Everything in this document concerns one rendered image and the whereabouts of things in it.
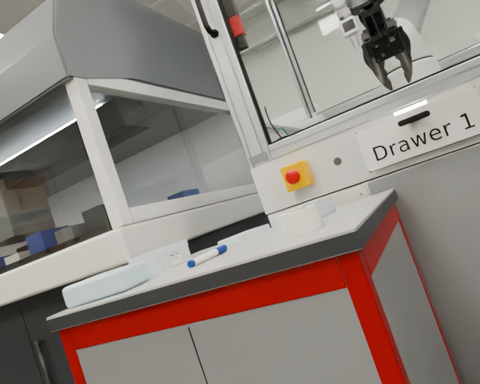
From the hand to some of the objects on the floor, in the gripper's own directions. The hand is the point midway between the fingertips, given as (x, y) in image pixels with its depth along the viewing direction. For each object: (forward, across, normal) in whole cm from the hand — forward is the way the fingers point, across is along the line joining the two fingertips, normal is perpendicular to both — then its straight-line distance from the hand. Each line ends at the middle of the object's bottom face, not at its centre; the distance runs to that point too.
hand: (398, 79), depth 93 cm
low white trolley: (+70, -41, -73) cm, 110 cm away
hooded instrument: (+108, -172, -19) cm, 204 cm away
